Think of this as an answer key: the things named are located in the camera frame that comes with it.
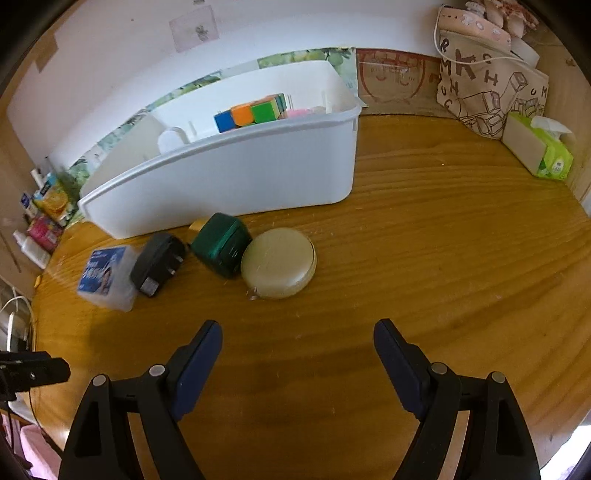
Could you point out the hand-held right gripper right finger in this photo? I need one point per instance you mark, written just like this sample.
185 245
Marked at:
399 364

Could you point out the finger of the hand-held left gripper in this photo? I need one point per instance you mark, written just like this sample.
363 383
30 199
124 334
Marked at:
32 369

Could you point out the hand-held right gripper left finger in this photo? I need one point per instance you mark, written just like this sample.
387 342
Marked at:
198 364

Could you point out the white plastic storage bin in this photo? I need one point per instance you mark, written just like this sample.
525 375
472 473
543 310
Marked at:
231 180

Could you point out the multicoloured puzzle cube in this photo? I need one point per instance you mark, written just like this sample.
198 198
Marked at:
244 115

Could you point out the pink stick clip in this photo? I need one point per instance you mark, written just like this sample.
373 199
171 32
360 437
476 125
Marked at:
302 111

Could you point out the black power adapter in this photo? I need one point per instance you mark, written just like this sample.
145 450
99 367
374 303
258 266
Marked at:
154 265

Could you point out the clear box with blue label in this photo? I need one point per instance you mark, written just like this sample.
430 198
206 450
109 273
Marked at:
104 277

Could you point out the white bottle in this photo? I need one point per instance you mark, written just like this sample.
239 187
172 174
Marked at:
30 251

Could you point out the green cube box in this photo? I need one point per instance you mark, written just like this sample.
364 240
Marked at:
219 244

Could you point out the round cream case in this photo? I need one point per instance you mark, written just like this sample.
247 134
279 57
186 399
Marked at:
277 263

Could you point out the pink red carton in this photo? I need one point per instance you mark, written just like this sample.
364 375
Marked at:
44 233

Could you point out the small yellow block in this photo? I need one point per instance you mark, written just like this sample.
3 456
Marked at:
197 226

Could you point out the green tissue pack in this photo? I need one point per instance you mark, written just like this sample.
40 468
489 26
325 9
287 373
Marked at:
540 147

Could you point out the cardboard with red drawing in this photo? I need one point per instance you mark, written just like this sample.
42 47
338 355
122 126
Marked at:
397 78

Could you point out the letter-printed canvas bag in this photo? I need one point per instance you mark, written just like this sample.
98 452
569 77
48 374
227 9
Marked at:
489 87

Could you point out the clear tape patch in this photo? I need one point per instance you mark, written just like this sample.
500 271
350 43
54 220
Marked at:
45 53

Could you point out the small white box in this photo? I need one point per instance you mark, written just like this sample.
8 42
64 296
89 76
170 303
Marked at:
526 51

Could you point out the pink round box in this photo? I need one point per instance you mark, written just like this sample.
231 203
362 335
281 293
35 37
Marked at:
471 25

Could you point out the pink framed wall picture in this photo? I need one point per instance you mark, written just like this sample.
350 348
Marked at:
194 27

